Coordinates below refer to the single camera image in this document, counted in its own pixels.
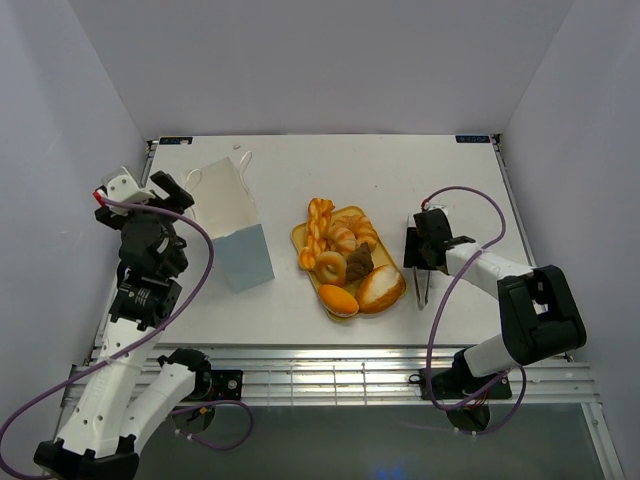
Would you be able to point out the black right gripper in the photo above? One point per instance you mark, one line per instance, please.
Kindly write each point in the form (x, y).
(411, 257)

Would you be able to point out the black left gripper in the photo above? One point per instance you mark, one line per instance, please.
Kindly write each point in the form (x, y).
(179, 199)

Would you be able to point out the blue white paper bag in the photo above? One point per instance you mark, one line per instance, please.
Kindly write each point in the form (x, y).
(226, 209)

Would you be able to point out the metal serving tongs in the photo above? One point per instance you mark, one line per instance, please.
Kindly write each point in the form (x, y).
(421, 278)

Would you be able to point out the brown chocolate croissant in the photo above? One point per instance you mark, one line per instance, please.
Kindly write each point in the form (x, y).
(359, 263)

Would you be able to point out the small plain donut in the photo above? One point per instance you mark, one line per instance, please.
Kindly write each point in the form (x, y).
(330, 268)

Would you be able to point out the orange round bun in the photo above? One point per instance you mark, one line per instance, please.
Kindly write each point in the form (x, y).
(338, 301)

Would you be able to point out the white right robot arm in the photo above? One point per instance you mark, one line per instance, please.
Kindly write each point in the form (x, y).
(539, 317)

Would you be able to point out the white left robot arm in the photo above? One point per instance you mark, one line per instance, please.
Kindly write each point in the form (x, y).
(106, 433)

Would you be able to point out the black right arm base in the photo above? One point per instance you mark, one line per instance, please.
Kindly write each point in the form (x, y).
(446, 387)

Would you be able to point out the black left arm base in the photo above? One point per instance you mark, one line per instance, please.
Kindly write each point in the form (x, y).
(217, 385)

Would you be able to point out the sugar dusted oval bread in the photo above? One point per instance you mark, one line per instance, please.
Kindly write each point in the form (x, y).
(380, 289)

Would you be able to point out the orange twisted bread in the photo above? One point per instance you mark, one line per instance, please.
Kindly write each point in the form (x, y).
(317, 225)

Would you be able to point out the blue table corner sticker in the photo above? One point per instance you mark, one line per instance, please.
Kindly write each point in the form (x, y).
(175, 140)

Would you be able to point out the yellow plastic tray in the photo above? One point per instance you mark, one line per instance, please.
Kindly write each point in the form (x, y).
(380, 255)

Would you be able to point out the blue sticker right corner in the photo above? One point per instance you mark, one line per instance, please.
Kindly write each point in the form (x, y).
(472, 139)

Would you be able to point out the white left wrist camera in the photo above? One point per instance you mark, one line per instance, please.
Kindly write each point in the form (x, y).
(121, 187)

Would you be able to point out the glazed ring pastry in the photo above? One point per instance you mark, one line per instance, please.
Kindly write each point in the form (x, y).
(348, 233)

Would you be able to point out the aluminium frame rail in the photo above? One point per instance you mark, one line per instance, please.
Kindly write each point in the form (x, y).
(378, 376)

